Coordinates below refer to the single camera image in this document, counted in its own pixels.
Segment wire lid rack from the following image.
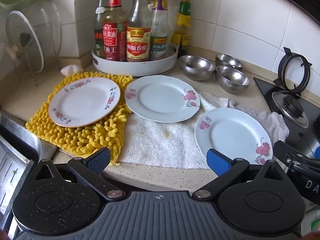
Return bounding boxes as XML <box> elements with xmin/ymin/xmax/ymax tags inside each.
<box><xmin>5</xmin><ymin>4</ymin><xmax>63</xmax><ymax>88</ymax></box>

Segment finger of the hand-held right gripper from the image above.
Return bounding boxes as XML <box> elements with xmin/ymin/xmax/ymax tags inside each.
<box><xmin>274</xmin><ymin>141</ymin><xmax>307</xmax><ymax>167</ymax></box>

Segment gold-rimmed floral plate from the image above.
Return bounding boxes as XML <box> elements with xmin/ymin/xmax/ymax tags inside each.
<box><xmin>48</xmin><ymin>77</ymin><xmax>121</xmax><ymax>127</ymax></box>

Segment white rotating condiment rack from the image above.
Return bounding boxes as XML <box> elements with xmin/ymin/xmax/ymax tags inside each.
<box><xmin>91</xmin><ymin>0</ymin><xmax>180</xmax><ymax>77</ymax></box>

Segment green yellow labelled oil bottle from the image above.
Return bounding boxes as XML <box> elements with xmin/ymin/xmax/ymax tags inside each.
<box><xmin>171</xmin><ymin>0</ymin><xmax>192</xmax><ymax>57</ymax></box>

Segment yellow-capped vinegar bottle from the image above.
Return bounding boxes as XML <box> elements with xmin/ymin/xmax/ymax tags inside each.
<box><xmin>126</xmin><ymin>0</ymin><xmax>152</xmax><ymax>62</ymax></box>

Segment steel sink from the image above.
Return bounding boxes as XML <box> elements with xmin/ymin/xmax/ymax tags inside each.
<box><xmin>0</xmin><ymin>112</ymin><xmax>58</xmax><ymax>230</ymax></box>

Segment red-capped soy sauce bottle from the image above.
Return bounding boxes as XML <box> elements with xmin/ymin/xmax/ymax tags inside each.
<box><xmin>102</xmin><ymin>0</ymin><xmax>128</xmax><ymax>62</ymax></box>

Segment purple-labelled clear bottle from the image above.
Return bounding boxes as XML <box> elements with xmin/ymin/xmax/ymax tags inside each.
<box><xmin>149</xmin><ymin>0</ymin><xmax>169</xmax><ymax>60</ymax></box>

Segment gas burner with steel ring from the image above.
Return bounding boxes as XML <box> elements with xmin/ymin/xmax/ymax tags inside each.
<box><xmin>271</xmin><ymin>90</ymin><xmax>310</xmax><ymax>129</ymax></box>

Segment green-capped clear bottle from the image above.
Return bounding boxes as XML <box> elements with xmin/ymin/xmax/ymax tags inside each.
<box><xmin>94</xmin><ymin>0</ymin><xmax>110</xmax><ymax>58</ymax></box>

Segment black iron pan support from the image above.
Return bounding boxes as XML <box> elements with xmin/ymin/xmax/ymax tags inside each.
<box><xmin>273</xmin><ymin>47</ymin><xmax>313</xmax><ymax>97</ymax></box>

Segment black glass gas stove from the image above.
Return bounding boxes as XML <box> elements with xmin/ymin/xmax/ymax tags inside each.
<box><xmin>254</xmin><ymin>76</ymin><xmax>320</xmax><ymax>160</ymax></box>

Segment white terry towel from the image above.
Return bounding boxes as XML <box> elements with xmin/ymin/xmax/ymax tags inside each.
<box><xmin>117</xmin><ymin>90</ymin><xmax>289</xmax><ymax>170</ymax></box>

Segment small steel bowl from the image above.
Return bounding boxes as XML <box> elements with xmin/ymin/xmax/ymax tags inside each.
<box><xmin>215</xmin><ymin>53</ymin><xmax>244</xmax><ymax>71</ymax></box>
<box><xmin>215</xmin><ymin>65</ymin><xmax>250</xmax><ymax>94</ymax></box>

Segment white plate pink flowers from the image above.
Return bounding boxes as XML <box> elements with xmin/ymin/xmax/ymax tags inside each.
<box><xmin>194</xmin><ymin>107</ymin><xmax>273</xmax><ymax>165</ymax></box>
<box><xmin>124</xmin><ymin>75</ymin><xmax>201</xmax><ymax>123</ymax></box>

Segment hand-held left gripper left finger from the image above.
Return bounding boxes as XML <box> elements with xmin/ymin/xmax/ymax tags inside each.
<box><xmin>35</xmin><ymin>147</ymin><xmax>126</xmax><ymax>202</ymax></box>

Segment large steel bowl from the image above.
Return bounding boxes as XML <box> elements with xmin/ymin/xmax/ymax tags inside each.
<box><xmin>179</xmin><ymin>55</ymin><xmax>217</xmax><ymax>82</ymax></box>

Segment clear glass pot lid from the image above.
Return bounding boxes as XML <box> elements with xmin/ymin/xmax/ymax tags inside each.
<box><xmin>25</xmin><ymin>0</ymin><xmax>63</xmax><ymax>60</ymax></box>

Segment yellow chenille mat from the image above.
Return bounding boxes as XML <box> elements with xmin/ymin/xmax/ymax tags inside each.
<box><xmin>25</xmin><ymin>71</ymin><xmax>134</xmax><ymax>166</ymax></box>

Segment white-rimmed glass pot lid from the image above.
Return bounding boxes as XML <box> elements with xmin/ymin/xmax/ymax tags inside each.
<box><xmin>5</xmin><ymin>10</ymin><xmax>45</xmax><ymax>73</ymax></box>

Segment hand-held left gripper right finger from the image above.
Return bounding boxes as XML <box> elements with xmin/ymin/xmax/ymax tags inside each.
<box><xmin>192</xmin><ymin>149</ymin><xmax>284</xmax><ymax>202</ymax></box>

